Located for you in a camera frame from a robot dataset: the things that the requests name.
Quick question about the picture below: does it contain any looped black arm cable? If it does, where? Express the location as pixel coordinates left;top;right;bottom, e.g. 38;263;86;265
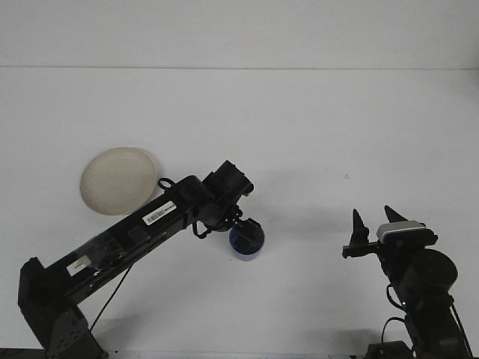
381;283;409;344

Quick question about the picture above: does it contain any pale blue cup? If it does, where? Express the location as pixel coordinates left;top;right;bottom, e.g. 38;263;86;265
228;224;266;263

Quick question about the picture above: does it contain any long black arm cable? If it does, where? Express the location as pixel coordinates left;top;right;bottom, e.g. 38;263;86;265
449;303;472;352

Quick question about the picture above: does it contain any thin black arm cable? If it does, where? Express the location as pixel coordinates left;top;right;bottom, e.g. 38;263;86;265
89;261;134;334

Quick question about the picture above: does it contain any pale round plate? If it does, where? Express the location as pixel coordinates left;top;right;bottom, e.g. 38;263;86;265
79;146;164;216

